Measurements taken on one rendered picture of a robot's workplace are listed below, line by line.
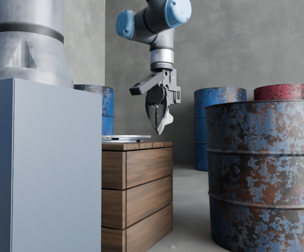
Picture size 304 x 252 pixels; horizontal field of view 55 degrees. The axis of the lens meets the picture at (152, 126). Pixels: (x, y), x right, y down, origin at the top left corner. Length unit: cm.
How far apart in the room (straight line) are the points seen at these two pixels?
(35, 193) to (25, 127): 9
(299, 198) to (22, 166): 79
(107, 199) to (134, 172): 11
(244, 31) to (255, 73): 55
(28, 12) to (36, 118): 18
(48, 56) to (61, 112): 9
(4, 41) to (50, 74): 8
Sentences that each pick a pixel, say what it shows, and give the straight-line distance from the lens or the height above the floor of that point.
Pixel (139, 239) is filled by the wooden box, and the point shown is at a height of 5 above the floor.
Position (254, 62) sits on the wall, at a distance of 383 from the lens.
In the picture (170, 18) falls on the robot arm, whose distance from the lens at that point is 76.
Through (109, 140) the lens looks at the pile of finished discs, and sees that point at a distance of 95.
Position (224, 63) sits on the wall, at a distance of 387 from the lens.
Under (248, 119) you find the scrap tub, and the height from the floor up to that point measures 42.
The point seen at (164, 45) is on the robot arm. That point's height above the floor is 64.
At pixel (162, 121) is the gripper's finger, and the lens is 87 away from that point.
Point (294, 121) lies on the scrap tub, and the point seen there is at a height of 42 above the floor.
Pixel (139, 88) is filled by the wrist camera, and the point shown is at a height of 51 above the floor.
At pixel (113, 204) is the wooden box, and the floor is 18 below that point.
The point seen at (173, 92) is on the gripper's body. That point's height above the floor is 51.
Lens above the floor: 37
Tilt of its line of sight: 2 degrees up
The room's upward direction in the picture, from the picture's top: straight up
